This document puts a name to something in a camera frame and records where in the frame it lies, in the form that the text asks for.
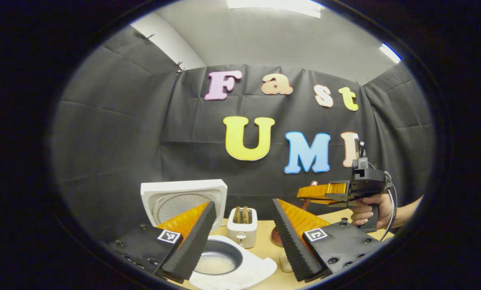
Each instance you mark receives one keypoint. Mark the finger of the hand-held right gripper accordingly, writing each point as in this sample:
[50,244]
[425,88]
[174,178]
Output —
[325,191]

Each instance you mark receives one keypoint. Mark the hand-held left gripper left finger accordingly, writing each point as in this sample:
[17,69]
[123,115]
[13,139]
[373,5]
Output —
[196,245]

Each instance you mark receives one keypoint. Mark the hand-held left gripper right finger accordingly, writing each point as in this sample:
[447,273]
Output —
[293,245]

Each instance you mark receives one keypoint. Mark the brown wooden spoon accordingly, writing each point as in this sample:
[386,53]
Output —
[305,204]

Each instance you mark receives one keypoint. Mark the white rice cooker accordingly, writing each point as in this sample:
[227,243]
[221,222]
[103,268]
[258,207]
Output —
[256,268]

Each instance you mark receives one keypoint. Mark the cream cutting board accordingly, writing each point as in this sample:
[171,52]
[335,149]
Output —
[285,264]

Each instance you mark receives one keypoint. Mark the white toaster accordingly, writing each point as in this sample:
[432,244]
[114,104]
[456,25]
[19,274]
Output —
[242,235]

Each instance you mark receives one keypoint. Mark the brown bread slice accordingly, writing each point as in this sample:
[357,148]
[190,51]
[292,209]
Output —
[237,215]
[245,214]

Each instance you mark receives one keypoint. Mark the small ceiling light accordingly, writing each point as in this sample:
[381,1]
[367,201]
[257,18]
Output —
[389,53]

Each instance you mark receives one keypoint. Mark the black backdrop cloth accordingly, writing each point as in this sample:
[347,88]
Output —
[111,121]

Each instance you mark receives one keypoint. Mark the large ceiling light panel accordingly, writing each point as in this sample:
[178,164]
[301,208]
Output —
[276,6]

